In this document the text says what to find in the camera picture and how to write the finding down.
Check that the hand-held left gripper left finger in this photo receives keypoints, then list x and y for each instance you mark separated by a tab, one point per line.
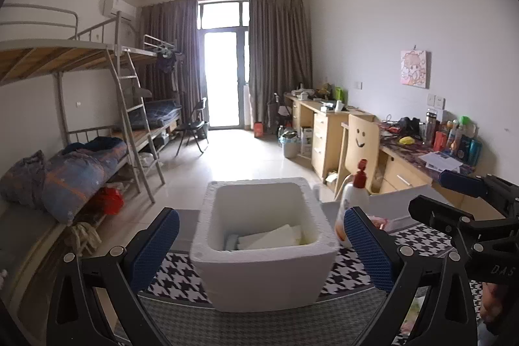
152	248

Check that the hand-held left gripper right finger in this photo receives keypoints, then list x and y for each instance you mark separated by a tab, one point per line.
371	248

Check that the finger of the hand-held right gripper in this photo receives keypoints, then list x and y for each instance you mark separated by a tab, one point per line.
434	210
462	182

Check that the white foam box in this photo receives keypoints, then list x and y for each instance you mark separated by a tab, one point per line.
263	277

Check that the person's right hand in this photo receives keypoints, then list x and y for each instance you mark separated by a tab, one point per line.
492	305

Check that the white paper sheet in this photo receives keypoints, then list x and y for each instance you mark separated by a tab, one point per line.
440	161

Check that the houndstooth mat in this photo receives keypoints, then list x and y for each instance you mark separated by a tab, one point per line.
182	273

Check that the row of toiletry bottles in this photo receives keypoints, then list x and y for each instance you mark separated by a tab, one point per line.
458	139

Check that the white lotion bottle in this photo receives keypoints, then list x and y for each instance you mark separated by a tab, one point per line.
352	208

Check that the wooden desk with clutter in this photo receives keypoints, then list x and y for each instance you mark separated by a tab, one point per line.
405	175

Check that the red plastic bag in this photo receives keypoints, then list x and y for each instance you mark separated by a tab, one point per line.
110	201

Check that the yellow object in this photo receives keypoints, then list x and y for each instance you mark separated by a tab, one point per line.
406	140

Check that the yellowish cloth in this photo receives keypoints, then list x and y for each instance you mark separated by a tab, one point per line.
83	238

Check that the black bag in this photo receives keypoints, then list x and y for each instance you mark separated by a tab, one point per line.
409	125

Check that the wooden chair with smiley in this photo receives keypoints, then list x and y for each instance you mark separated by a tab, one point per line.
363	143

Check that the blue and orange quilt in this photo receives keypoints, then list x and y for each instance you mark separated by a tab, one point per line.
77	180

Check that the cardboard box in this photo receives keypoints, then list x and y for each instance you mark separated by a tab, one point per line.
307	141

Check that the wooden desk with drawers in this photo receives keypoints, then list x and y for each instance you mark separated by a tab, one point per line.
324	131

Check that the black folding chair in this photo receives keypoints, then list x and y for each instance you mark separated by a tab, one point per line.
194	126

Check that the grey trash bin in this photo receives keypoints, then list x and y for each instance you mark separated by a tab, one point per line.
290	145

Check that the metal bunk ladder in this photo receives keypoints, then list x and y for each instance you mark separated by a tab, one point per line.
136	115

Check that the dark blue mattress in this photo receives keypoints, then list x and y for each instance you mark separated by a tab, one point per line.
160	113

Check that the green box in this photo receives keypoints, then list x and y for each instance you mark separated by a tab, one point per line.
340	94

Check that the grey purple cloth bundle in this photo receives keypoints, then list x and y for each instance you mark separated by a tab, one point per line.
20	180

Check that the orange box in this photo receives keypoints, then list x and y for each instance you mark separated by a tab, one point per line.
258	130

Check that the dark hanging clothes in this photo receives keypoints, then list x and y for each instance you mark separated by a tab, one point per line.
166	62

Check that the glass balcony door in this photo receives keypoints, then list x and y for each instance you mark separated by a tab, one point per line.
223	74

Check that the metal bunk bed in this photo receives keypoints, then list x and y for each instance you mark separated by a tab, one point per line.
152	54
48	50

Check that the brown curtain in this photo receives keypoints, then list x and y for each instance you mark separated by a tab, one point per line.
279	50
170	46

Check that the white air conditioner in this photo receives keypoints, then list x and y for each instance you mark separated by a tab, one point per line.
118	7

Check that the white wall socket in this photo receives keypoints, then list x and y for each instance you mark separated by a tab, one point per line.
436	100

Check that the pink cartoon wall picture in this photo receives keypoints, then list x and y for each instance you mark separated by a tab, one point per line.
414	69

